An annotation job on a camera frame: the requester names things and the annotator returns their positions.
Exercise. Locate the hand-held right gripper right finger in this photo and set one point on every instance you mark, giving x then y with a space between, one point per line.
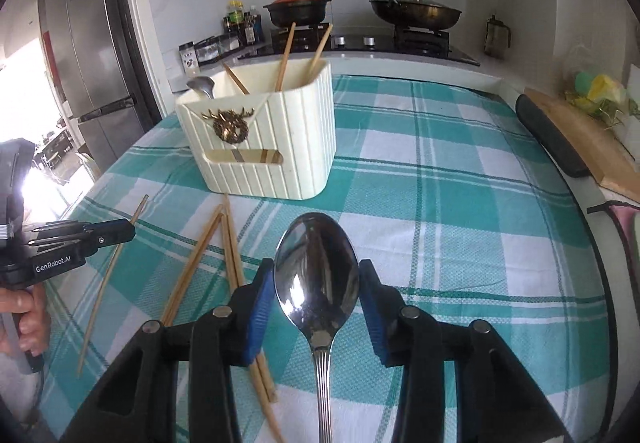
374 323

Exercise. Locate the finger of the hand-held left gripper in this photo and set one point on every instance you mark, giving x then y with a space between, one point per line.
85 225
112 238

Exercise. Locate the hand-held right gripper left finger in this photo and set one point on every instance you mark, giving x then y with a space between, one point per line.
260 323

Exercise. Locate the wooden chopstick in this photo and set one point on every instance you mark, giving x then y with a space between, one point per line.
192 275
195 255
231 238
237 263
235 78
320 50
107 285
286 55

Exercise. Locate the steel spoon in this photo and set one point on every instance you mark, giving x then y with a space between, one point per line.
201 85
315 268

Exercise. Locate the cream ribbed utensil holder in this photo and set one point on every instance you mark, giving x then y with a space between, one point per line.
280 143

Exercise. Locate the person's left hand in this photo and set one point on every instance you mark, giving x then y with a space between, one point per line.
30 323

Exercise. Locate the green white checked tablecloth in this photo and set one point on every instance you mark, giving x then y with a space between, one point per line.
450 233

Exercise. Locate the grey refrigerator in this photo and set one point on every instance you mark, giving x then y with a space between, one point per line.
85 48

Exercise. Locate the row of spice jars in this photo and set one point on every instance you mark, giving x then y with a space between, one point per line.
207 50

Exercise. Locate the yellow cap oil bottle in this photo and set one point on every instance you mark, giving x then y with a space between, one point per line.
233 20

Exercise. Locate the dark sauce bottle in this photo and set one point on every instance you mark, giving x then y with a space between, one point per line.
253 25

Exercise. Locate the black oblong pad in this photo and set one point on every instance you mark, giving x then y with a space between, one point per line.
550 135

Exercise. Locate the pink cloth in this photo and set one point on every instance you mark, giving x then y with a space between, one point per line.
627 218

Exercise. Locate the black gas stove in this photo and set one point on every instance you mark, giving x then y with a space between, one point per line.
360 45

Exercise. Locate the wooden cutting board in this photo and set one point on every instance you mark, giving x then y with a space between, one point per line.
590 143

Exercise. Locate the black pot with red lid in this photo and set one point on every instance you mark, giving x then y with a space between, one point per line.
297 8

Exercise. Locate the wok with glass lid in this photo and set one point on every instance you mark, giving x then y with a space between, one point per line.
415 13

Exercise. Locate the clear bag of produce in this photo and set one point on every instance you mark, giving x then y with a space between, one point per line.
600 93

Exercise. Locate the black door frame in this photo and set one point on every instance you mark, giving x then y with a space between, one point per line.
135 23

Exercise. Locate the glass jar with metal frame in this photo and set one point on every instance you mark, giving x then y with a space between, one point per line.
496 37

